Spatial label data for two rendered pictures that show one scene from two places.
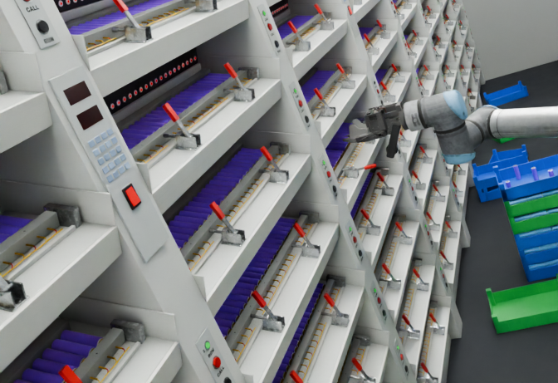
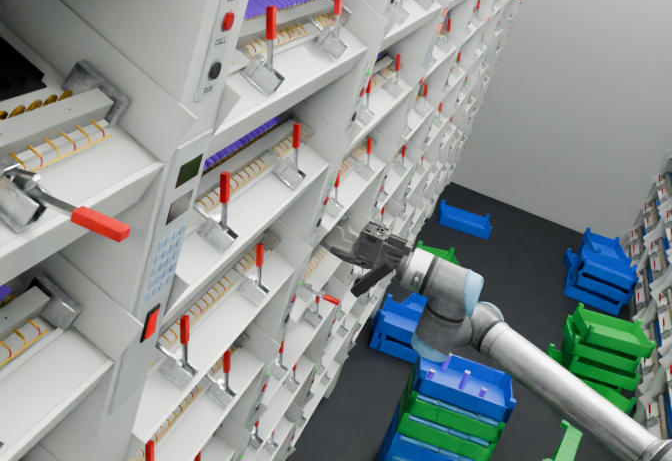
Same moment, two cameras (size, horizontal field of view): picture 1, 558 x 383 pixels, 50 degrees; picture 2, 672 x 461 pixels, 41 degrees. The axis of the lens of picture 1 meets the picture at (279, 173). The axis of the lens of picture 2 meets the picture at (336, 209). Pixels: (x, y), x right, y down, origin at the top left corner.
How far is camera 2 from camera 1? 0.42 m
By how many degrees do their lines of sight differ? 18
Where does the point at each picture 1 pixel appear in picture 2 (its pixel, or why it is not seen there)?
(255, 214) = (210, 340)
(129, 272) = (79, 415)
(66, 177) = (95, 262)
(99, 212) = (106, 332)
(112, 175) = (151, 291)
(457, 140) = (444, 334)
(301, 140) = (297, 247)
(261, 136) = not seen: hidden behind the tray
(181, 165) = (202, 276)
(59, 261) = (36, 396)
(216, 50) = not seen: hidden behind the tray
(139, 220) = (137, 356)
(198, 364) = not seen: outside the picture
